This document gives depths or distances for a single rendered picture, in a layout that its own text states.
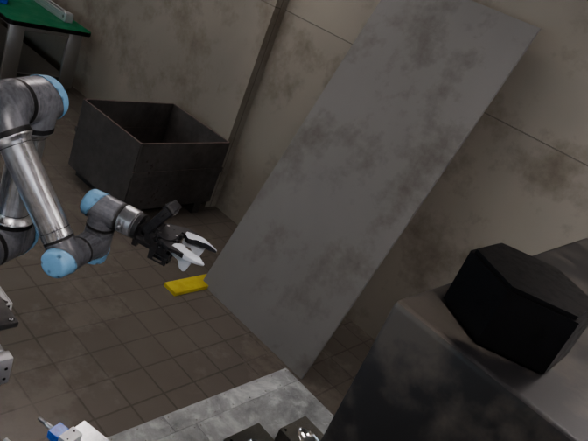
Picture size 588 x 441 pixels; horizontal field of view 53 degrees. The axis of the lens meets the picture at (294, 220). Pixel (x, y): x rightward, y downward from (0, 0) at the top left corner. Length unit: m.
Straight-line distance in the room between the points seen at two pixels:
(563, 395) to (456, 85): 3.22
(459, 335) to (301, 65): 4.25
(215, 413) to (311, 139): 2.24
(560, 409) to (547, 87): 3.36
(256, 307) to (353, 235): 0.79
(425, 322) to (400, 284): 3.74
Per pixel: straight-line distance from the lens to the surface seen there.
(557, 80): 3.73
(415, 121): 3.61
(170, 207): 1.48
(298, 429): 2.06
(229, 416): 2.08
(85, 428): 1.83
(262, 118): 4.84
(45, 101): 1.61
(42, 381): 3.17
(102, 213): 1.58
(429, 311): 0.45
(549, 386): 0.45
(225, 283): 4.01
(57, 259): 1.52
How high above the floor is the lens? 2.20
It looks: 23 degrees down
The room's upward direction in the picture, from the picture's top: 23 degrees clockwise
